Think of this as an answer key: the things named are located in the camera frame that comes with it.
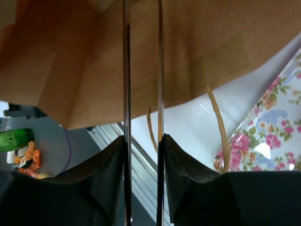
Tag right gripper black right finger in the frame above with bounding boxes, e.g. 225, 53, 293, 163
163, 134, 301, 226

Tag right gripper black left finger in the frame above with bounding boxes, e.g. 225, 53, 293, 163
0, 136, 124, 226

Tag red brown paper bag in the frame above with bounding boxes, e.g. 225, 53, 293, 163
0, 0, 301, 175

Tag metal tongs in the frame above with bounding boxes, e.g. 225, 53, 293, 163
121, 0, 166, 226

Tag orange white toy pile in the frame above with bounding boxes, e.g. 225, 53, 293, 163
6, 141, 51, 179

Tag floral tray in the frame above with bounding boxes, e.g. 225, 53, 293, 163
229, 51, 301, 171

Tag green bottle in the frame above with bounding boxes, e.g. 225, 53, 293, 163
0, 128, 34, 152

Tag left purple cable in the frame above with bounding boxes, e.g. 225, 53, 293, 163
55, 127, 72, 176

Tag aluminium rail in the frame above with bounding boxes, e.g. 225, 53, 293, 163
89, 123, 157, 226

